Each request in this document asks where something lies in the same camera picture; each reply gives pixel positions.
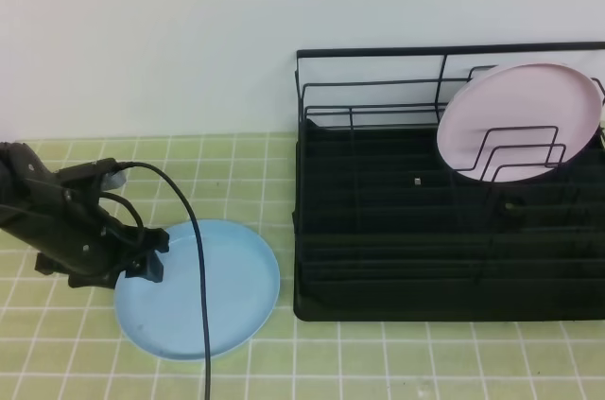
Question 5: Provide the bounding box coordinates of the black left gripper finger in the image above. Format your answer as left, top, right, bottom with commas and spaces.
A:
125, 252, 164, 282

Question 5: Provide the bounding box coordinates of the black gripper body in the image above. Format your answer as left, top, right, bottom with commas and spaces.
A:
27, 182, 142, 287

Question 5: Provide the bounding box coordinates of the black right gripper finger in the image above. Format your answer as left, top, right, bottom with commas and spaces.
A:
136, 228, 170, 253

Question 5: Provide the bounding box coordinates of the light blue round plate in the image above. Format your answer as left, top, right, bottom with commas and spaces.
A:
114, 219, 281, 361

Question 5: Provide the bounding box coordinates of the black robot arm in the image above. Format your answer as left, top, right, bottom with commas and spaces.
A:
1, 143, 169, 288

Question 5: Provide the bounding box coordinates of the pink round plate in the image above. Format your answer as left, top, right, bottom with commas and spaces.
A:
437, 63, 602, 183

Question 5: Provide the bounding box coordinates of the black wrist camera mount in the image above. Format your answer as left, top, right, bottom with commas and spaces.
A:
55, 158, 127, 194

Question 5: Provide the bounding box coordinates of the black cable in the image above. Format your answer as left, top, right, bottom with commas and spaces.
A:
96, 161, 213, 400

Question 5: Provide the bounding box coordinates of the black wire dish rack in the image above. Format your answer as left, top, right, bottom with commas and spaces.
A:
293, 41, 605, 287

